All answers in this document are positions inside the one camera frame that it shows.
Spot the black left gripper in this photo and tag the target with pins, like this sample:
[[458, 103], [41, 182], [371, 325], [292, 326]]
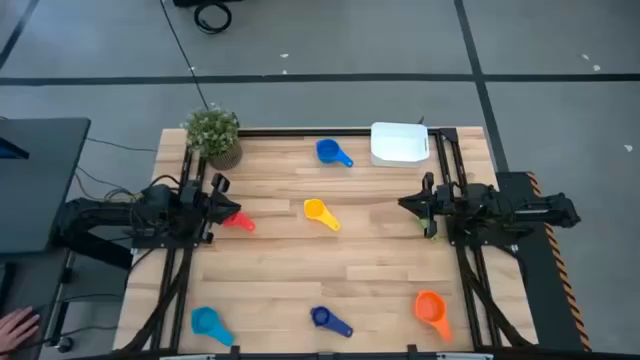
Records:
[[202, 205]]

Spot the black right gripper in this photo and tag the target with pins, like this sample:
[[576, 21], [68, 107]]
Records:
[[442, 205]]

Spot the green measuring cup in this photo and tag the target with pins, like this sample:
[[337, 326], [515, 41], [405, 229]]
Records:
[[422, 223]]

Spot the red measuring cup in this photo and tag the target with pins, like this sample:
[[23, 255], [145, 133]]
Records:
[[244, 222]]

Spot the yellow measuring cup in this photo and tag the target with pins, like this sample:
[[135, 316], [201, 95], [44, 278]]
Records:
[[315, 209]]

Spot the orange measuring cup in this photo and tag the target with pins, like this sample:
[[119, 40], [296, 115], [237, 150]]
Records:
[[430, 306]]

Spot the blue measuring cup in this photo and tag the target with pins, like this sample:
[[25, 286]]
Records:
[[327, 150]]

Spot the teal measuring cup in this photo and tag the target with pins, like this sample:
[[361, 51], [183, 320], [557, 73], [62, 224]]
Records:
[[205, 320]]

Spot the dark indigo measuring cup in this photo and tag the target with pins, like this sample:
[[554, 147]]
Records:
[[321, 316]]

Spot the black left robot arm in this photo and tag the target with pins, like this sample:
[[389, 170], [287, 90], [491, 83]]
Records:
[[100, 215]]

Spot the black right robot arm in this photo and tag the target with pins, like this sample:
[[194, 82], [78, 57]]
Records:
[[525, 207]]

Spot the white plastic basket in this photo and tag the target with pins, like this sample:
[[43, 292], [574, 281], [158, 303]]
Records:
[[397, 145]]

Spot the green plant in ribbed pot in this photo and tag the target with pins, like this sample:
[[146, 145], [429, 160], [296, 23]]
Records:
[[212, 132]]

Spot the black table clamp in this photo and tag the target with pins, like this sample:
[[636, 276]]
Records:
[[235, 351], [412, 351]]

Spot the black platform with hazard stripe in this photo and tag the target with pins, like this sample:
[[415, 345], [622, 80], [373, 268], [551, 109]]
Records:
[[545, 290]]

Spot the black desk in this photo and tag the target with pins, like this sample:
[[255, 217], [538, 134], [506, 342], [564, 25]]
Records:
[[40, 190]]

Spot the black caster wheel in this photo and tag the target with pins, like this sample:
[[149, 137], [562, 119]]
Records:
[[65, 345]]

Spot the person's hand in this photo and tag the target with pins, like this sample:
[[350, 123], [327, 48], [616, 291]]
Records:
[[17, 330]]

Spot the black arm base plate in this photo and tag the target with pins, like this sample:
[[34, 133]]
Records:
[[480, 240], [165, 243]]

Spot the black aluminium table frame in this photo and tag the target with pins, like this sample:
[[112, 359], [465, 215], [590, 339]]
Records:
[[300, 132]]

